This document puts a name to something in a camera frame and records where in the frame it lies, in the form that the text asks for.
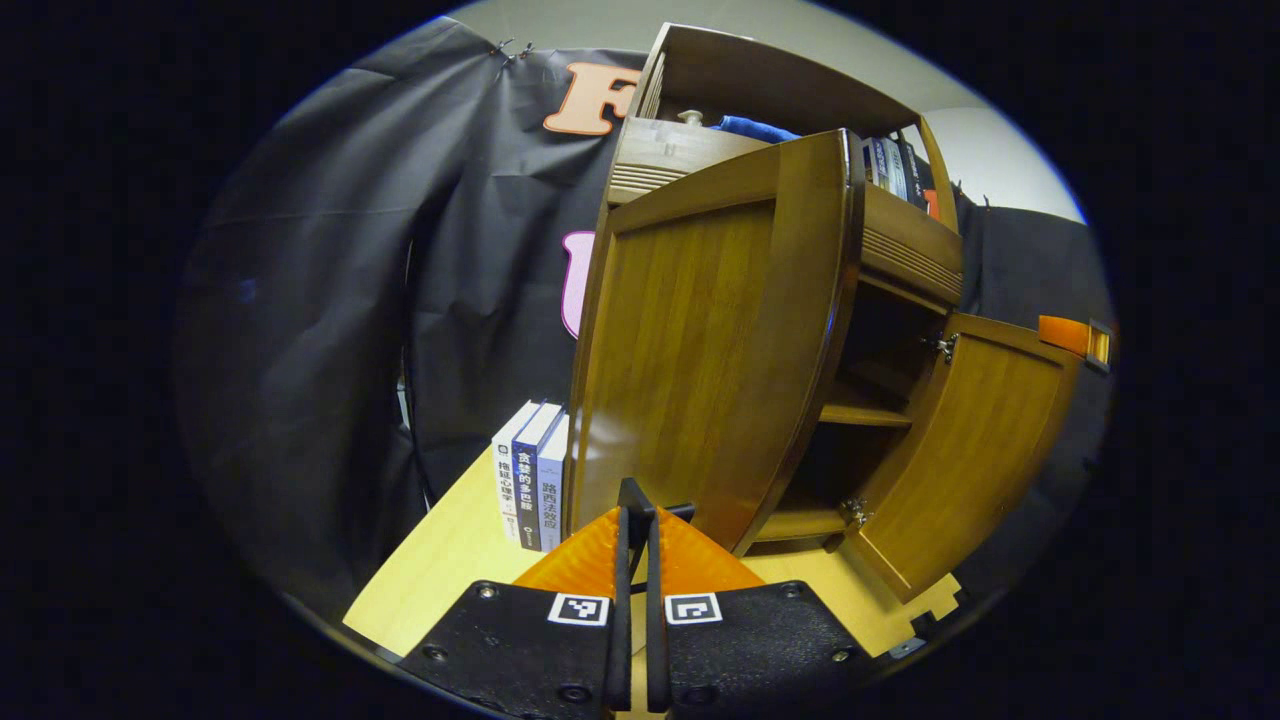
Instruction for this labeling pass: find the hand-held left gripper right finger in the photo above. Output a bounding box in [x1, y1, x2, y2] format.
[645, 505, 876, 716]

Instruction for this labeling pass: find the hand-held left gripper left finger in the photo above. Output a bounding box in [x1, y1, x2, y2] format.
[395, 505, 633, 719]

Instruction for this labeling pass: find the black door handle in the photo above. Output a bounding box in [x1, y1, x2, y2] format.
[617, 477, 696, 523]

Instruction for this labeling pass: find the wooden cabinet door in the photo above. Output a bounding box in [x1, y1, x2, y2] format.
[845, 312, 1086, 604]
[562, 128, 863, 556]

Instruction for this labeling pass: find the wooden double-door shoe cabinet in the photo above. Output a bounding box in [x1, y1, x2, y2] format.
[560, 22, 1086, 606]

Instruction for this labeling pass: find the dark blue standing book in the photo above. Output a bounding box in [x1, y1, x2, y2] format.
[511, 402, 563, 553]

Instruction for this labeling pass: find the white standing book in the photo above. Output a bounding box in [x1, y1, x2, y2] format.
[490, 400, 541, 544]

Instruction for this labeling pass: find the black spine book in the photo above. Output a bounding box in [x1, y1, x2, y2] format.
[897, 130, 941, 216]

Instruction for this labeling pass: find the grey white spine book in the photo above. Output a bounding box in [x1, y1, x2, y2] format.
[880, 135, 909, 201]

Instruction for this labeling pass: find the blue folded towel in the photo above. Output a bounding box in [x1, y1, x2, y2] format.
[712, 115, 801, 144]

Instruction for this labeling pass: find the wooden drawer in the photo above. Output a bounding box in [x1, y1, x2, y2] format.
[605, 117, 966, 306]

